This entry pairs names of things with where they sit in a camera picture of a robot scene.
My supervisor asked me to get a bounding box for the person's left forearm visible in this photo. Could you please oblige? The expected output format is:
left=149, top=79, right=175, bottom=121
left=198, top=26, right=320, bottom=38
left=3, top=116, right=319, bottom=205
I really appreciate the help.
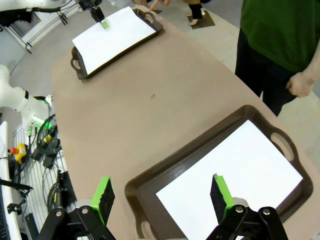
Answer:
left=303, top=43, right=320, bottom=85

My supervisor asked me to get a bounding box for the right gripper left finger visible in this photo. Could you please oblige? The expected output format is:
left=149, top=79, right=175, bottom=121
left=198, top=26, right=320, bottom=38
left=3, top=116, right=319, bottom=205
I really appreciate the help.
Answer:
left=37, top=176, right=118, bottom=240

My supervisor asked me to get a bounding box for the yellow emergency stop button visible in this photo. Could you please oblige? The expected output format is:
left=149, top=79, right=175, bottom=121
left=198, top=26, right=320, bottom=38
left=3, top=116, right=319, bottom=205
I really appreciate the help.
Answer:
left=9, top=143, right=28, bottom=164

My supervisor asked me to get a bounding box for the white slatted rack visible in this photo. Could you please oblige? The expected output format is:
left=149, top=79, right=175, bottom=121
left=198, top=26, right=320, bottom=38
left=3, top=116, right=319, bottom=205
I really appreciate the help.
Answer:
left=12, top=119, right=76, bottom=240

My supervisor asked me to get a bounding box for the mannequin in orange clothes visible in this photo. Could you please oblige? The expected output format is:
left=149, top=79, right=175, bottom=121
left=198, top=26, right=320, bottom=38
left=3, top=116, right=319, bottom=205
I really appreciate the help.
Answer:
left=186, top=0, right=205, bottom=27

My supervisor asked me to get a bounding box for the person's right hand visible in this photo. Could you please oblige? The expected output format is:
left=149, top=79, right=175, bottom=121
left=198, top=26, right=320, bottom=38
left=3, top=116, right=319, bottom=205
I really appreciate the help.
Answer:
left=149, top=0, right=173, bottom=11

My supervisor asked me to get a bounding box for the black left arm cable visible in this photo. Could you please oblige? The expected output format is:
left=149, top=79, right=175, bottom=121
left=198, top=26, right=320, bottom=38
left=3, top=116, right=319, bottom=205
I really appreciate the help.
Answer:
left=29, top=3, right=85, bottom=15

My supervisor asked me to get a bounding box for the dark mannequin base plate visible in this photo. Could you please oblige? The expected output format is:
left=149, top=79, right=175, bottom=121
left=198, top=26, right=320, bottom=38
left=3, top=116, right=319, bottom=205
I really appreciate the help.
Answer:
left=191, top=9, right=216, bottom=30

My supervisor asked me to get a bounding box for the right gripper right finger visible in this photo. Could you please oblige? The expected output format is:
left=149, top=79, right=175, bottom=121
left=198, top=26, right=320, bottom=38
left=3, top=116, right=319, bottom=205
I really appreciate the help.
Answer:
left=205, top=173, right=289, bottom=240

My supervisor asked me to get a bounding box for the brown plastic serving tray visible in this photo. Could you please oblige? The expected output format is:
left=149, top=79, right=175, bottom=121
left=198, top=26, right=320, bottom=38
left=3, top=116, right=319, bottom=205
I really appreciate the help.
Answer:
left=124, top=104, right=315, bottom=240
left=69, top=7, right=165, bottom=81

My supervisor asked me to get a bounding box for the black metal robot stand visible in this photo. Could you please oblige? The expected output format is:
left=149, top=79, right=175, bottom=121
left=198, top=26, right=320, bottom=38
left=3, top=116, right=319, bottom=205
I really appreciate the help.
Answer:
left=0, top=8, right=69, bottom=55

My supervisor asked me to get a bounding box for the white A4 paper sheet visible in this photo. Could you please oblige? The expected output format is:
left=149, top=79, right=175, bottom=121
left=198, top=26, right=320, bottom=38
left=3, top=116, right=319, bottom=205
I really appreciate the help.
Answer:
left=71, top=6, right=157, bottom=76
left=155, top=119, right=305, bottom=240

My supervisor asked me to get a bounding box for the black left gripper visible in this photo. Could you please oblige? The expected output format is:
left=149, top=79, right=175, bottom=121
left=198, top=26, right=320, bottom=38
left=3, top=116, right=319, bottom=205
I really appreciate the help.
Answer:
left=78, top=0, right=111, bottom=31

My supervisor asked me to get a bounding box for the black power adapter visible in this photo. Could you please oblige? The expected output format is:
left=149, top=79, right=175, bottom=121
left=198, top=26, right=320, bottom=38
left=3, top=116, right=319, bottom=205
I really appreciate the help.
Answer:
left=41, top=139, right=62, bottom=169

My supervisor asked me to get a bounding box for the person's left hand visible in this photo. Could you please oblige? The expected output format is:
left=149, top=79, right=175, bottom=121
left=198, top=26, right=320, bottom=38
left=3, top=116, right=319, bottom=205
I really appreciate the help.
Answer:
left=286, top=71, right=317, bottom=99

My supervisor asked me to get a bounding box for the person in green t-shirt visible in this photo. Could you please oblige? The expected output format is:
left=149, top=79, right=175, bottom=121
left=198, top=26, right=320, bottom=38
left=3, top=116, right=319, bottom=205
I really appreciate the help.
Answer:
left=234, top=0, right=320, bottom=117

